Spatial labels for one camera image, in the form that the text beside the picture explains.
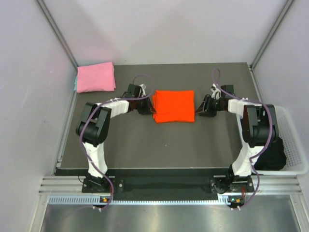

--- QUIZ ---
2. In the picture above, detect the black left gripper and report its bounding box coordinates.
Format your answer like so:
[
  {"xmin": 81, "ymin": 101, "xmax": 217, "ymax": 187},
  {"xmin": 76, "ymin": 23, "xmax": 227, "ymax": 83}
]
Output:
[{"xmin": 134, "ymin": 93, "xmax": 156, "ymax": 115}]

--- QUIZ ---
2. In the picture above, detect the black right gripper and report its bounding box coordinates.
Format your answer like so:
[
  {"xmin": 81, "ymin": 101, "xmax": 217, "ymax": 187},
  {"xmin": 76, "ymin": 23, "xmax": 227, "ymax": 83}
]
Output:
[{"xmin": 195, "ymin": 94, "xmax": 222, "ymax": 117}]

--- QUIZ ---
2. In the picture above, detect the orange t shirt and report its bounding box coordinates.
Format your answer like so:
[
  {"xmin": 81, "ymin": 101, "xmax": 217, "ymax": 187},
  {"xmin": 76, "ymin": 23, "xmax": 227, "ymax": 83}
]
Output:
[{"xmin": 152, "ymin": 90, "xmax": 195, "ymax": 123}]

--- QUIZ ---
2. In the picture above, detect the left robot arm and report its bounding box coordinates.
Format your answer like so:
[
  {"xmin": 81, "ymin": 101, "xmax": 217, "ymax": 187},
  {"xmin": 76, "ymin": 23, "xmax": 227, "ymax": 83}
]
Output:
[{"xmin": 76, "ymin": 84, "xmax": 156, "ymax": 192}]

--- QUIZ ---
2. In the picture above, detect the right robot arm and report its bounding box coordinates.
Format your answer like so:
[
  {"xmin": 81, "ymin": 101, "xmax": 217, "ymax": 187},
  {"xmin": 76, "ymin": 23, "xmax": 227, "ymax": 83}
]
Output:
[{"xmin": 196, "ymin": 84, "xmax": 279, "ymax": 191}]

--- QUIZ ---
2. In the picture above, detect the folded pink t shirt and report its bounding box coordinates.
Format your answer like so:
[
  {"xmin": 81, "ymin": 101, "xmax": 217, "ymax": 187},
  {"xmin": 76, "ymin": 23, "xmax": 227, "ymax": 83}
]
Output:
[{"xmin": 75, "ymin": 62, "xmax": 116, "ymax": 93}]

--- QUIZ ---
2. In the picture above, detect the folded teal t shirt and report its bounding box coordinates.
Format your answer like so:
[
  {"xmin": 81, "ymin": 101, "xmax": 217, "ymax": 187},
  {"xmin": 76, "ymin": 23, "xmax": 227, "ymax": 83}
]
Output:
[{"xmin": 73, "ymin": 76, "xmax": 78, "ymax": 91}]

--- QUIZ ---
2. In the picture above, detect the black t shirt in basket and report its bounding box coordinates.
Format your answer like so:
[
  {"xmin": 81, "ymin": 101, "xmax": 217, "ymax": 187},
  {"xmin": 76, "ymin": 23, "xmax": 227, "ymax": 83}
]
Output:
[{"xmin": 254, "ymin": 137, "xmax": 287, "ymax": 171}]

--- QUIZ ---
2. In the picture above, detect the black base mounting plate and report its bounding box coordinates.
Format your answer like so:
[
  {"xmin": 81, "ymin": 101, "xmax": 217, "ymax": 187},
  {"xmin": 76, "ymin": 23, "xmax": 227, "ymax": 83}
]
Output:
[{"xmin": 82, "ymin": 168, "xmax": 253, "ymax": 199}]

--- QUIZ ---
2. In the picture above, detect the white plastic laundry basket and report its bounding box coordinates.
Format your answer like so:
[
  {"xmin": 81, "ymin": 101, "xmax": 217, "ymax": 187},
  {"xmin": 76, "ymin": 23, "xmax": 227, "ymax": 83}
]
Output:
[{"xmin": 237, "ymin": 106, "xmax": 308, "ymax": 175}]

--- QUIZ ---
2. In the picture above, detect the grey slotted cable duct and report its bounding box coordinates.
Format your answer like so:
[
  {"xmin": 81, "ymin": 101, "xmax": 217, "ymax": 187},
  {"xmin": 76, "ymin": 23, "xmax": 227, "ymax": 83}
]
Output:
[{"xmin": 48, "ymin": 195, "xmax": 241, "ymax": 205}]

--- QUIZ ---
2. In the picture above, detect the right aluminium frame post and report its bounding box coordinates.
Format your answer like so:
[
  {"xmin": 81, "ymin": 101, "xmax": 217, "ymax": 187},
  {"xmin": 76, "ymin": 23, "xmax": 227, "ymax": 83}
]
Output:
[{"xmin": 249, "ymin": 0, "xmax": 295, "ymax": 72}]

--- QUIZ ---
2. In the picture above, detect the aluminium frame post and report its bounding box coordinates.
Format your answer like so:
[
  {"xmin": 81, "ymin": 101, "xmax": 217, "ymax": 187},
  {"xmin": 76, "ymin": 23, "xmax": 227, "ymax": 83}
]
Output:
[
  {"xmin": 249, "ymin": 0, "xmax": 295, "ymax": 72},
  {"xmin": 35, "ymin": 0, "xmax": 78, "ymax": 70}
]

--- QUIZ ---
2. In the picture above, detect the left aluminium frame post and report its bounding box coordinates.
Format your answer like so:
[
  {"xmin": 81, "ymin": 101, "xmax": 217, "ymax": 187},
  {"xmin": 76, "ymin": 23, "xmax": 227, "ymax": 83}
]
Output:
[{"xmin": 35, "ymin": 0, "xmax": 78, "ymax": 70}]

